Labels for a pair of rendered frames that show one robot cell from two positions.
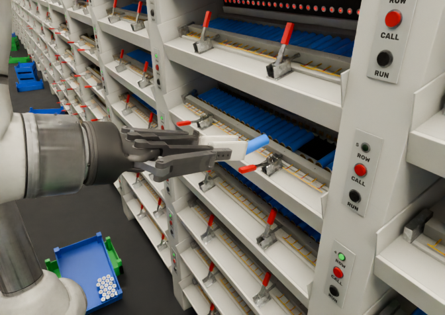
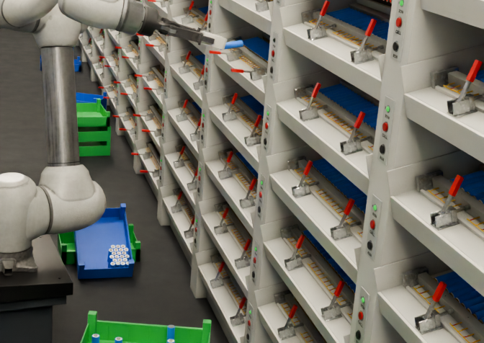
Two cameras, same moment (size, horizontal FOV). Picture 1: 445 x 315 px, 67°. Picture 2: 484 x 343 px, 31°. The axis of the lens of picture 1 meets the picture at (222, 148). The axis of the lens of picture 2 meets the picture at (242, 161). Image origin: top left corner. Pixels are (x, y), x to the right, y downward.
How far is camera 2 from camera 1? 1.94 m
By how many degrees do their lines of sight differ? 18
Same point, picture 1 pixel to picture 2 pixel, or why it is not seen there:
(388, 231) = (282, 87)
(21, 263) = (69, 142)
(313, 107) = (266, 24)
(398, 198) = (287, 68)
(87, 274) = (100, 243)
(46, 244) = not seen: hidden behind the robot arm
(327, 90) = not seen: hidden behind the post
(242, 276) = (240, 195)
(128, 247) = (151, 245)
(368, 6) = not seen: outside the picture
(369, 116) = (276, 24)
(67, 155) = (136, 13)
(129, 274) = (145, 263)
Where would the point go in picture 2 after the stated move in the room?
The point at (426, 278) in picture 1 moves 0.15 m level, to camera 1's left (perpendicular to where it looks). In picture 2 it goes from (289, 107) to (232, 99)
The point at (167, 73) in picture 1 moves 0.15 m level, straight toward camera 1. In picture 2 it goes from (216, 17) to (208, 24)
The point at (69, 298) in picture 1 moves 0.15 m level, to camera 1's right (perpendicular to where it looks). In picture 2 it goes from (94, 191) to (137, 199)
